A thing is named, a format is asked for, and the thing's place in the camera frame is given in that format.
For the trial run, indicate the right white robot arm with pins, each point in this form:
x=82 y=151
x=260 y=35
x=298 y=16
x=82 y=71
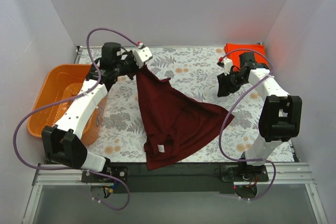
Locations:
x=281 y=114

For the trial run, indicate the folded orange t shirt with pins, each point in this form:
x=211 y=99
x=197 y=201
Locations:
x=235 y=50

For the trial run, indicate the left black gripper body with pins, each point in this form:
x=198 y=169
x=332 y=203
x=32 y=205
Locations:
x=132 y=64

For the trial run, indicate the maroon t shirt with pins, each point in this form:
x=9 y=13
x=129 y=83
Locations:
x=176 y=126

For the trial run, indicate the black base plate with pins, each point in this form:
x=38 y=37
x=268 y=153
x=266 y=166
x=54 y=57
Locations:
x=181 y=177

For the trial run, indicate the orange plastic basket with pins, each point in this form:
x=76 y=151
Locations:
x=63 y=82

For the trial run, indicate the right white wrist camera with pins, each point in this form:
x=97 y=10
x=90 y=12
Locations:
x=228 y=63

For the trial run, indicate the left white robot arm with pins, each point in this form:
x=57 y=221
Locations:
x=62 y=141

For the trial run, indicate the floral table mat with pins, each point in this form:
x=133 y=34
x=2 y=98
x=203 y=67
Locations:
x=194 y=72

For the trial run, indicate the aluminium frame rail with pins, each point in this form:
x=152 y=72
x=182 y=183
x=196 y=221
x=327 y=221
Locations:
x=286 y=173

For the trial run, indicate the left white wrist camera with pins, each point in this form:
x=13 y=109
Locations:
x=142 y=56

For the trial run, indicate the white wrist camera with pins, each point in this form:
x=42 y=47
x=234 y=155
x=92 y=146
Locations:
x=228 y=63
x=142 y=56

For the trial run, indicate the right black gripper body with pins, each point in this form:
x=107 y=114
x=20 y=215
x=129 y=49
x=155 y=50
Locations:
x=230 y=80

